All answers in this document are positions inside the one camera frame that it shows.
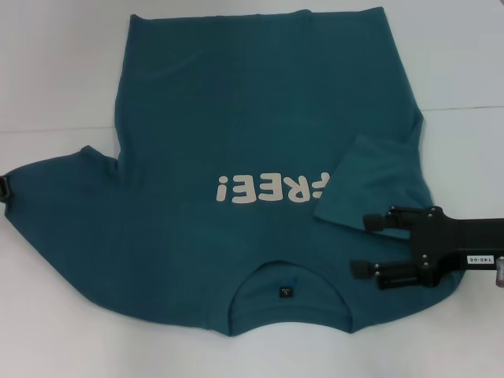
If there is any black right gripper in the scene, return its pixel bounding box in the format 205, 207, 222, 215
349, 205, 504, 292

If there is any teal printed t-shirt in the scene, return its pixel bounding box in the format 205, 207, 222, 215
2, 6, 464, 339

